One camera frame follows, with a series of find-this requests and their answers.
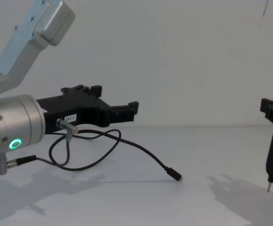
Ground thin dark cable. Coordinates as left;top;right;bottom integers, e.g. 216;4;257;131
0;117;184;182

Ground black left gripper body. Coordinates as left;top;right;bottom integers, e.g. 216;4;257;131
36;90;112;137

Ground white table cloth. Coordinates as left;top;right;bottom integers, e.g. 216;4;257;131
0;125;273;226

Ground white curtain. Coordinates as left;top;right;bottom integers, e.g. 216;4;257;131
0;0;273;129

